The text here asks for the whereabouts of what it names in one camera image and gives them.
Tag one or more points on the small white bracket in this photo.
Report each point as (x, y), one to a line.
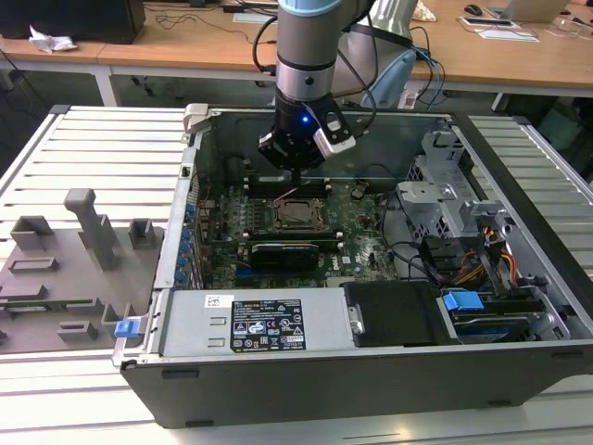
(408, 98)

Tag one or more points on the hard disk in blue carrier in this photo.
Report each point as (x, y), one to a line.
(463, 303)

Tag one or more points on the black graphics card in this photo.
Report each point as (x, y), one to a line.
(285, 257)

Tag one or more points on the blue card retainer row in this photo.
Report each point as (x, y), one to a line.
(184, 245)

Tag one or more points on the silver power supply unit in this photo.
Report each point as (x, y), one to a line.
(194, 324)

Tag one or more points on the green motherboard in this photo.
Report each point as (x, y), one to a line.
(366, 250)

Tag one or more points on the blue case latch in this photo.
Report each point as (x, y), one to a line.
(126, 329)

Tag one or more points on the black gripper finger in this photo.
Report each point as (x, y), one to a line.
(310, 163)
(273, 153)

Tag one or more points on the open black PC case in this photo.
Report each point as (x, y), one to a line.
(324, 394)

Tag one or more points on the wooden desk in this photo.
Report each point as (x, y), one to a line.
(46, 58)
(194, 53)

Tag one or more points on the round coin battery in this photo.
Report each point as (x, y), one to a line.
(359, 190)

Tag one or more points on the black plastic shroud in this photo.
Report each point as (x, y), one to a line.
(394, 315)

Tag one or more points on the green RAM stick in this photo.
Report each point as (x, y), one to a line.
(46, 304)

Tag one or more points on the blue expansion slot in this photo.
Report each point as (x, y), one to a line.
(245, 276)

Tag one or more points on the beige crumpled object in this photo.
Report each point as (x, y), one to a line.
(425, 11)

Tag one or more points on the silver laptop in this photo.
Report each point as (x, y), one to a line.
(533, 9)

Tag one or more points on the grey parts rack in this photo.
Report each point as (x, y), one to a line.
(69, 287)

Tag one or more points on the black computer mouse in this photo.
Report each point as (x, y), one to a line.
(473, 9)

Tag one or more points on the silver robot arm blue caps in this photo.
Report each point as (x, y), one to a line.
(306, 46)

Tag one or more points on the white tablet device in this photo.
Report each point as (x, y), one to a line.
(488, 21)

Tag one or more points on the white paper sheet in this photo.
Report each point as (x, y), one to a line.
(509, 34)

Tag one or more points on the crumpled white paper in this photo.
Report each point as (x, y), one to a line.
(51, 41)

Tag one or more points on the black rear fan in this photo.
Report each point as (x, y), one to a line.
(236, 171)

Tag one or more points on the CPU socket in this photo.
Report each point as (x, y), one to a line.
(277, 222)

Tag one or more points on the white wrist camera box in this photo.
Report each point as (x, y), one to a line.
(333, 146)

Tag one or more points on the silver square CPU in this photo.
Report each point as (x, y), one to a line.
(296, 214)

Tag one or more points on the silver metal drive cage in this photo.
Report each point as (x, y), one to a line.
(431, 204)

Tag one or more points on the black box on desk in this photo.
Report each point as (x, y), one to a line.
(69, 18)

